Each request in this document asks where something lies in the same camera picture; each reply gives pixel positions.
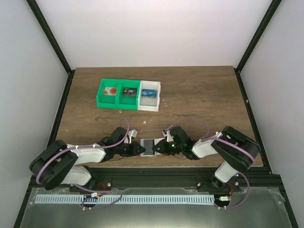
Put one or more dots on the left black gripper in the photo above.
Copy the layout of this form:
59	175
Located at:
136	146

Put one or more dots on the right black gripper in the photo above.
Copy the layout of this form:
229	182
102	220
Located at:
159	145

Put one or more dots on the silver grey card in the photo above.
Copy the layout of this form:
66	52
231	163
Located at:
148	144

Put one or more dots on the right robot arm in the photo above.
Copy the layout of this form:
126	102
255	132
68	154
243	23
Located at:
236	149

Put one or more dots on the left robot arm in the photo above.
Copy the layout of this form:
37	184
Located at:
62	163

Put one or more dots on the blue card in bin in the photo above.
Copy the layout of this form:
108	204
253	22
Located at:
150	93

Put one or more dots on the black card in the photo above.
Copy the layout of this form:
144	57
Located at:
130	92

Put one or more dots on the red white card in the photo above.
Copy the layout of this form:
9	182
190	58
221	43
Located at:
111	91

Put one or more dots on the white bin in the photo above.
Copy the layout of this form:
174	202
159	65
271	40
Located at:
149	104

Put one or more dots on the green bin middle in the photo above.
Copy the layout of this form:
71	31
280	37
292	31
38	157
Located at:
128	103

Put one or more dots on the green bin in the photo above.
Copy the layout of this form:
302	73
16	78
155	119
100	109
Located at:
128	103
107	95

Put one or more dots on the green bin left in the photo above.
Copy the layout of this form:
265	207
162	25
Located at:
107	95

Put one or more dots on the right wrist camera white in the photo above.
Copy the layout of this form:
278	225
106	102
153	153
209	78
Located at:
166	133

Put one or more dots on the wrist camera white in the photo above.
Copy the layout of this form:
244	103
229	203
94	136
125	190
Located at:
166	133
131	135

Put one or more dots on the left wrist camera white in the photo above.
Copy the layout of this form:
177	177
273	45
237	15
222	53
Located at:
131	135

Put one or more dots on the black aluminium front rail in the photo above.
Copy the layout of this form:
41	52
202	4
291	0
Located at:
198	178

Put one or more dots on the light blue cable duct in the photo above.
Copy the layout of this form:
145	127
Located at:
126	199

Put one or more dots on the left black frame post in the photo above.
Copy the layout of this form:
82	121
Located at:
49	34

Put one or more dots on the black frame post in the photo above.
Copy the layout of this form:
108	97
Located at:
274	5
49	34

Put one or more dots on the right black frame post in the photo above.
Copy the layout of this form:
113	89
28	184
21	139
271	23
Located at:
274	5

